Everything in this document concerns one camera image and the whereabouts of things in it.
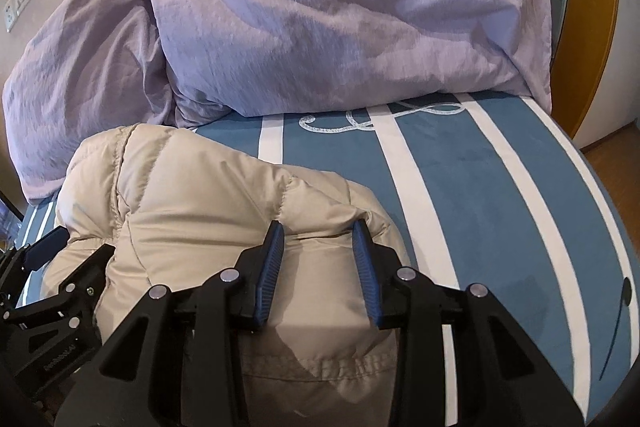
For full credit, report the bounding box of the large lilac pillow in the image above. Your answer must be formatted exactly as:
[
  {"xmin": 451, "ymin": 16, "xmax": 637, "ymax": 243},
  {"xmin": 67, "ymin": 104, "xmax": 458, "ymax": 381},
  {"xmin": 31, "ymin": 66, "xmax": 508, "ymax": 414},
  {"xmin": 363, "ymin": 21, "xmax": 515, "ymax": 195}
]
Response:
[{"xmin": 136, "ymin": 0, "xmax": 554, "ymax": 130}]

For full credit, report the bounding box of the lilac duvet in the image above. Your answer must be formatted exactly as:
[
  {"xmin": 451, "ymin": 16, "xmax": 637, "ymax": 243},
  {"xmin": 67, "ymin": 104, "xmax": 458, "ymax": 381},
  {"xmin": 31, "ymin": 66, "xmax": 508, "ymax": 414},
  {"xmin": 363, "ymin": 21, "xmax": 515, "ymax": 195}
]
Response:
[{"xmin": 2, "ymin": 0, "xmax": 179, "ymax": 202}]

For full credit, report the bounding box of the blue white striped bed sheet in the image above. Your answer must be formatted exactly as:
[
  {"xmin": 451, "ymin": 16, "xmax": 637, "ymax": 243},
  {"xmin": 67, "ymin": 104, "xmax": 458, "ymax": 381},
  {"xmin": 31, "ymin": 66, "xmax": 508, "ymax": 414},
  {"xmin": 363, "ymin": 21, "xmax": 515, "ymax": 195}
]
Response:
[{"xmin": 14, "ymin": 89, "xmax": 640, "ymax": 427}]

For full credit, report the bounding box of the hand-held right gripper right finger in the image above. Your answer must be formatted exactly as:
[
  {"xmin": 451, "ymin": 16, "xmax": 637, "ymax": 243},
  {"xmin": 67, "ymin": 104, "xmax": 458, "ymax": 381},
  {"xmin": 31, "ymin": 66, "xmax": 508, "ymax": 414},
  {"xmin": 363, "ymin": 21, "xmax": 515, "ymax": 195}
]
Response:
[{"xmin": 351, "ymin": 219, "xmax": 587, "ymax": 427}]

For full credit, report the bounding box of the beige puffer jacket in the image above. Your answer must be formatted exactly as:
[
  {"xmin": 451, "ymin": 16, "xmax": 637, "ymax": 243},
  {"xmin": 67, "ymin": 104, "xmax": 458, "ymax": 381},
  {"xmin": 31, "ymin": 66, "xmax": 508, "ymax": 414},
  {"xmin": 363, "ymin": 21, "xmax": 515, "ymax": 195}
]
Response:
[{"xmin": 37, "ymin": 122, "xmax": 414, "ymax": 427}]

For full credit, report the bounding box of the orange wooden door frame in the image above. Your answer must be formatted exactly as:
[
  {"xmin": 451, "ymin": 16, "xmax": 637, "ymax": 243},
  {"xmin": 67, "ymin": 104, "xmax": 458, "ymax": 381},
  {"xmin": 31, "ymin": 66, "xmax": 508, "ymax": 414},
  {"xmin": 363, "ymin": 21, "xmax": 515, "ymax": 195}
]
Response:
[{"xmin": 549, "ymin": 0, "xmax": 622, "ymax": 138}]

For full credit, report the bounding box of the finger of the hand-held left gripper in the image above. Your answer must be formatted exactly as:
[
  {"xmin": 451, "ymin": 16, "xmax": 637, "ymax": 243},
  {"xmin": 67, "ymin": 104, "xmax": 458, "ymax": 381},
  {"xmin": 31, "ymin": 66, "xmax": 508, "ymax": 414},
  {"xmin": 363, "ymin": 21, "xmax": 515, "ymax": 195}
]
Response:
[
  {"xmin": 0, "ymin": 226, "xmax": 72, "ymax": 290},
  {"xmin": 5, "ymin": 244, "xmax": 117, "ymax": 333}
]

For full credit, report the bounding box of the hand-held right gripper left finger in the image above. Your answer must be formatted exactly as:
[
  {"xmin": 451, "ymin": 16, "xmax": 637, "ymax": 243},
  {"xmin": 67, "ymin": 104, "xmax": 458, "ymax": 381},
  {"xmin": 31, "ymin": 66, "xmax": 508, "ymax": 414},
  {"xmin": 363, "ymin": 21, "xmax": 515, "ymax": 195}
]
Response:
[{"xmin": 55, "ymin": 220, "xmax": 287, "ymax": 427}]

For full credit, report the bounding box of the white wall socket panel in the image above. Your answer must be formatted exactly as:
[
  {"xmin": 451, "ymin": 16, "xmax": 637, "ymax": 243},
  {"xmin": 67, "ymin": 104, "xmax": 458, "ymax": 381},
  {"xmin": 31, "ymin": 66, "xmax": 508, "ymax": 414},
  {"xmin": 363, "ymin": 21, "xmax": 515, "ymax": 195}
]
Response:
[{"xmin": 4, "ymin": 0, "xmax": 36, "ymax": 34}]

